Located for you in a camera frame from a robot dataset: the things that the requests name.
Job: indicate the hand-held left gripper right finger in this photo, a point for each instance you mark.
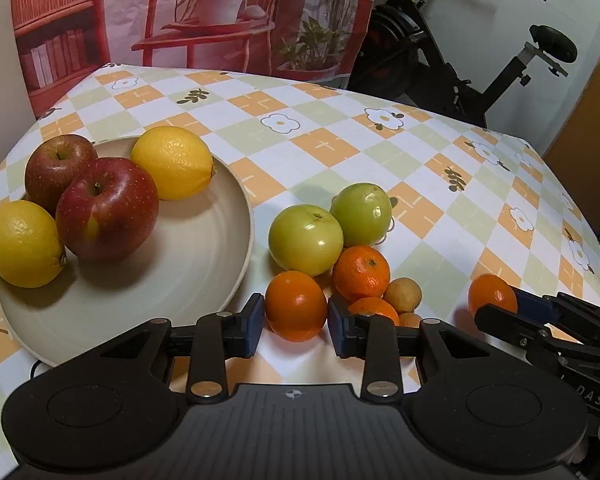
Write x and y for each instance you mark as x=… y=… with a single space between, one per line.
x=336 y=329

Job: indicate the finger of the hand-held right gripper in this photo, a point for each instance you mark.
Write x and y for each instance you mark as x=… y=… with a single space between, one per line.
x=532 y=304
x=505 y=325

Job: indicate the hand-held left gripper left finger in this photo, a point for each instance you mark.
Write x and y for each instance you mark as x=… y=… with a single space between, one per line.
x=252 y=324

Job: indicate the orange mandarin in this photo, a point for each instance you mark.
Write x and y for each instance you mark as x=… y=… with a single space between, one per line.
x=491 y=295
x=296 y=305
x=375 y=306
x=361 y=272

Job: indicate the green apple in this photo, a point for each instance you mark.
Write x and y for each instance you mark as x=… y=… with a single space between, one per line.
x=361 y=214
x=306 y=238

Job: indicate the beige round plate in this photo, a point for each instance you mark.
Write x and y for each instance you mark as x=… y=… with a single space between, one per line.
x=180 y=260

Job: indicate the yellow lemon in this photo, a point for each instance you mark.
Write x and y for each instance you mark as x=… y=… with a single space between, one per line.
x=25 y=245
x=172 y=162

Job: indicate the bright red apple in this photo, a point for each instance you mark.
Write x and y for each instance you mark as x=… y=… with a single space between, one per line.
x=110 y=210

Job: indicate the dark red apple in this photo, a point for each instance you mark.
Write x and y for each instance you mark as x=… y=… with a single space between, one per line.
x=55 y=165

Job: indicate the brown kiwi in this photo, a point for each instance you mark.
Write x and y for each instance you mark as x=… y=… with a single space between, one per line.
x=402 y=296

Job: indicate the brown longan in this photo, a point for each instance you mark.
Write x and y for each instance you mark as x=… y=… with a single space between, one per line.
x=410 y=320

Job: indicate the brown wooden door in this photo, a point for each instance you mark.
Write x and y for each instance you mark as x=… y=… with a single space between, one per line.
x=590 y=170

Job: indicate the checkered flower tablecloth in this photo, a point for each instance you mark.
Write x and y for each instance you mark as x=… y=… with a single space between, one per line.
x=305 y=160

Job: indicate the black exercise bike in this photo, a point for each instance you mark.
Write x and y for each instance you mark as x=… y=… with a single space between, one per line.
x=430 y=75

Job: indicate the pink printed backdrop cloth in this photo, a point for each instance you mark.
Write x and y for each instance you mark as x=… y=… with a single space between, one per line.
x=130 y=20

